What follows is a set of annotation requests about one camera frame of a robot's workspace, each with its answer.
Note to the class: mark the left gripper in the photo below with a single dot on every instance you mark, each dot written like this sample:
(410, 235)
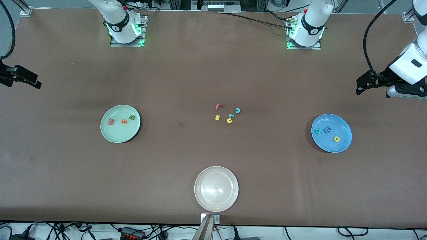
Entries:
(381, 77)

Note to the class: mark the blue foam letter m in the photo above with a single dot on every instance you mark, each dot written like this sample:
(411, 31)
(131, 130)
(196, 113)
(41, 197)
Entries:
(328, 130)

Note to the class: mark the red foam letter w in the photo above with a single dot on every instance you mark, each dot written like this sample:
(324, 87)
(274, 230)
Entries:
(111, 122)

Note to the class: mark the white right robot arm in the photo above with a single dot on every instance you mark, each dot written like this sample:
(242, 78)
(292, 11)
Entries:
(116, 20)

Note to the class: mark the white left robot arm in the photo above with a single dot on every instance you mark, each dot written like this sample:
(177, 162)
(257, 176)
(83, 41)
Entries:
(312, 23)

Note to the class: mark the blue plate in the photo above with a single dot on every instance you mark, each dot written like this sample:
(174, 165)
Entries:
(325, 143)

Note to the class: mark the green plate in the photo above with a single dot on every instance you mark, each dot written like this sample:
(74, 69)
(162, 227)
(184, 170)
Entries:
(120, 133)

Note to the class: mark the red foam letter f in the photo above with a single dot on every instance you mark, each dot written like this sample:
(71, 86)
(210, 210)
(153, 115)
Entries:
(217, 107)

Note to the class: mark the white device behind table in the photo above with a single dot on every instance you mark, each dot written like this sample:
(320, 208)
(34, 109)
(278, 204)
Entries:
(222, 6)

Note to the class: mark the black red power strip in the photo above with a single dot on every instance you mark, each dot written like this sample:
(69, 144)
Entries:
(131, 232)

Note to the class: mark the beige plate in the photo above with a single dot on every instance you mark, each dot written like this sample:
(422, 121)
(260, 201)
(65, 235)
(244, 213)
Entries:
(216, 189)

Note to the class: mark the aluminium frame corner bracket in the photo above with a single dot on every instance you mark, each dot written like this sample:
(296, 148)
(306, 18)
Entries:
(407, 16)
(26, 11)

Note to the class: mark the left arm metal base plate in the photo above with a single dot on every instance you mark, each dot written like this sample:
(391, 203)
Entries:
(313, 48)

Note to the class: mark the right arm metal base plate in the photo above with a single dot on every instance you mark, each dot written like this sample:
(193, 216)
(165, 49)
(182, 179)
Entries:
(126, 44)

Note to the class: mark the metal mount bracket plate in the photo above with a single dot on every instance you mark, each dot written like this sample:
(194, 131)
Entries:
(217, 219)

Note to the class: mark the aluminium camera mount bar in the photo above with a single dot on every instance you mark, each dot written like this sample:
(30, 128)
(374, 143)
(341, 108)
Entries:
(205, 230)

